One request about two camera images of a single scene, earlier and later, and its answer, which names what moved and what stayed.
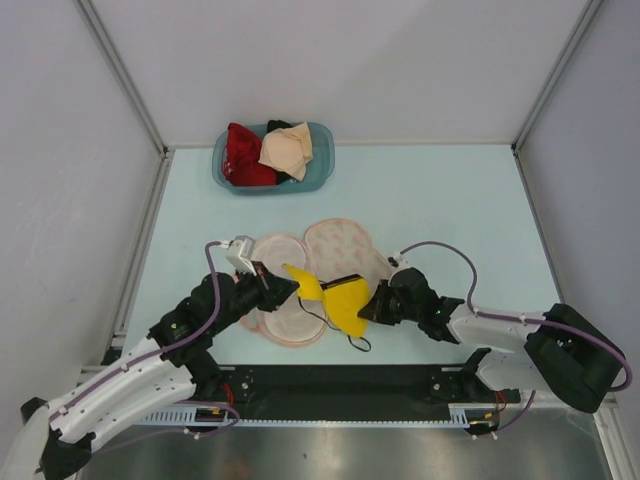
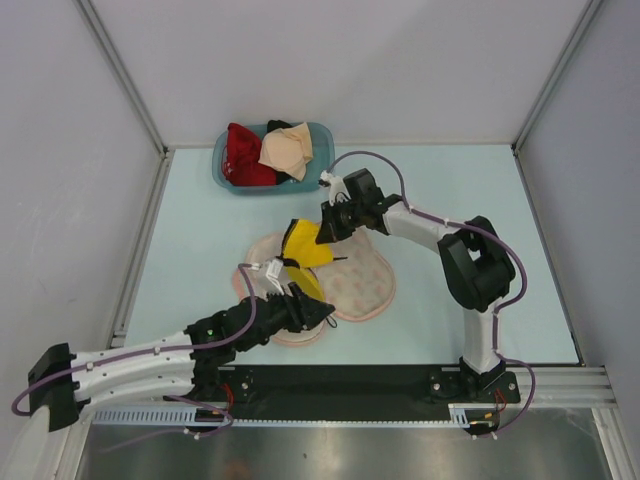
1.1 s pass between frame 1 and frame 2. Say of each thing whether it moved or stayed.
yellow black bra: moved
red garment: stayed
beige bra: stayed
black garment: stayed
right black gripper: moved
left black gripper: moved
